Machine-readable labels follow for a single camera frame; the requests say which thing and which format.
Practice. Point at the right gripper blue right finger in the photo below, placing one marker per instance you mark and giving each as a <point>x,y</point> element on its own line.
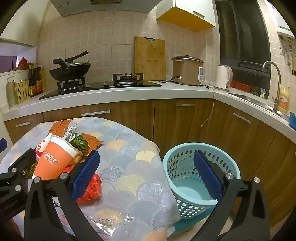
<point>252,220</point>

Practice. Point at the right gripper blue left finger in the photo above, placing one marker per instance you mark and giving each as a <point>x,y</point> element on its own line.
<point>41,219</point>

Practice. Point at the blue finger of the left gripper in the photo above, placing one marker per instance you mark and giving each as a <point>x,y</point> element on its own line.
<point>16,172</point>
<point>3,145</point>

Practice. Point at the orange paper soy milk cup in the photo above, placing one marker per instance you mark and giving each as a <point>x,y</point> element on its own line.
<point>57,155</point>

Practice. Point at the red plastic bag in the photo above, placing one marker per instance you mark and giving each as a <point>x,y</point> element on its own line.
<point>91,188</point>

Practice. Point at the clear plastic wrapper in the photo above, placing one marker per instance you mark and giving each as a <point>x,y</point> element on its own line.
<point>112,219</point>

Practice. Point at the dark kitchen window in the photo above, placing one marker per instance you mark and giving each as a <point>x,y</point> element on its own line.
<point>244,43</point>

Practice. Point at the red white crushed paper cup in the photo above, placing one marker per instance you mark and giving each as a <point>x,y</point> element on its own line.
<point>42,146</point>

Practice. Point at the light blue plastic basket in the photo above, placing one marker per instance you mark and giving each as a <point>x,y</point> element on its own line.
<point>186,184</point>

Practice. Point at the wooden base cabinets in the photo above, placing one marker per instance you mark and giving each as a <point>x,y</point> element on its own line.
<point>261,143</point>

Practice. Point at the yellow plastic utensil basket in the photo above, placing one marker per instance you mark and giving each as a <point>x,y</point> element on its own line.
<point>22,91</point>

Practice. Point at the orange snack package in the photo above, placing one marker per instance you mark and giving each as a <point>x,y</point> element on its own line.
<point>59,128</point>

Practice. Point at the translucent plastic jar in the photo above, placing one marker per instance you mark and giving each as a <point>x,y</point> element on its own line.
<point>11,92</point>

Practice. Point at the crumpled silver white wrapper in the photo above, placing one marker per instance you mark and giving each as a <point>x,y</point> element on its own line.
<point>70,133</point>

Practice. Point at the green leafy vegetable scrap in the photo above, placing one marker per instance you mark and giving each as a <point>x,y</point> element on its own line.
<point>80,143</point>

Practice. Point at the dark soy sauce bottle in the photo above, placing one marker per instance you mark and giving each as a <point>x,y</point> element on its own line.
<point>35,80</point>

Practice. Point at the black wok with lid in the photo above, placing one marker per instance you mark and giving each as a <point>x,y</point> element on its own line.
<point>70,70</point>

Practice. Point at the scallop pattern tablecloth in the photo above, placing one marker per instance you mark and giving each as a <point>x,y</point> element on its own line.
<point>130,168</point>

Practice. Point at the yellow dish soap bottle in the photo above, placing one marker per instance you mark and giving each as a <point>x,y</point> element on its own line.
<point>283,99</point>

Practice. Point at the red tray on counter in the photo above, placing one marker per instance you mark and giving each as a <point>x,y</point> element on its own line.
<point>240,86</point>

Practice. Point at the white electric kettle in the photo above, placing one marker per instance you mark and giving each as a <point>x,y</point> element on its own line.
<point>224,76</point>

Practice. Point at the black glass gas stove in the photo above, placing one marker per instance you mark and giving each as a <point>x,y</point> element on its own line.
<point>118,81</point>

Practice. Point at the brown rice cooker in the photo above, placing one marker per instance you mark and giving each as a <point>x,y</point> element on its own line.
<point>187,70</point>

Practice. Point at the grey range hood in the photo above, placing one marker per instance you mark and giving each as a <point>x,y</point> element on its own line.
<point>72,7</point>

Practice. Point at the wooden cutting board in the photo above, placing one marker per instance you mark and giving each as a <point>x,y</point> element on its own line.
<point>150,58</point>

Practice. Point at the white yellow wall cabinet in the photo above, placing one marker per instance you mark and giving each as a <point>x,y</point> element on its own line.
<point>193,15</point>

